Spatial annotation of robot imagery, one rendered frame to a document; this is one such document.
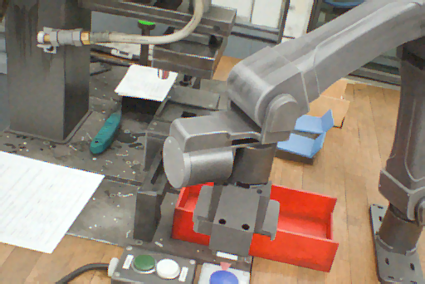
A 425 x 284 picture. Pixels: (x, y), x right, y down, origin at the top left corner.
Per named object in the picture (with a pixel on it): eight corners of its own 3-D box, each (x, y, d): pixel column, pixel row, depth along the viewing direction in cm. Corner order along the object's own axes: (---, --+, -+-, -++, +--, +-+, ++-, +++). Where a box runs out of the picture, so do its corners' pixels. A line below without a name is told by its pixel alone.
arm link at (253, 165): (226, 197, 63) (236, 144, 59) (203, 169, 67) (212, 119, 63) (276, 188, 66) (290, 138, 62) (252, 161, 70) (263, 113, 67)
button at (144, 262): (151, 281, 76) (152, 271, 75) (130, 276, 76) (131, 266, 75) (156, 266, 78) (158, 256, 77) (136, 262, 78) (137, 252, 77)
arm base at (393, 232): (394, 244, 80) (442, 254, 80) (381, 170, 98) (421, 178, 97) (378, 283, 85) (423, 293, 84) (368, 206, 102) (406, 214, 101)
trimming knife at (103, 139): (88, 155, 102) (105, 157, 102) (87, 144, 101) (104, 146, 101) (117, 112, 117) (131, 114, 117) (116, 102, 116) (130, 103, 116)
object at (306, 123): (331, 135, 119) (334, 124, 117) (260, 124, 118) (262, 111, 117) (328, 120, 125) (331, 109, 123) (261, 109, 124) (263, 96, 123)
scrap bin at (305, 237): (329, 273, 85) (339, 243, 82) (170, 237, 86) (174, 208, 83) (328, 224, 95) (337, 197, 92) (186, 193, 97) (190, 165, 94)
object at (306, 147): (318, 159, 109) (321, 147, 108) (243, 139, 112) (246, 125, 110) (323, 144, 115) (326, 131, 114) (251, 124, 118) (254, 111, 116)
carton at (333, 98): (340, 132, 127) (349, 101, 123) (233, 110, 128) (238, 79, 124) (339, 107, 138) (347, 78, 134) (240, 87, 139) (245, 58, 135)
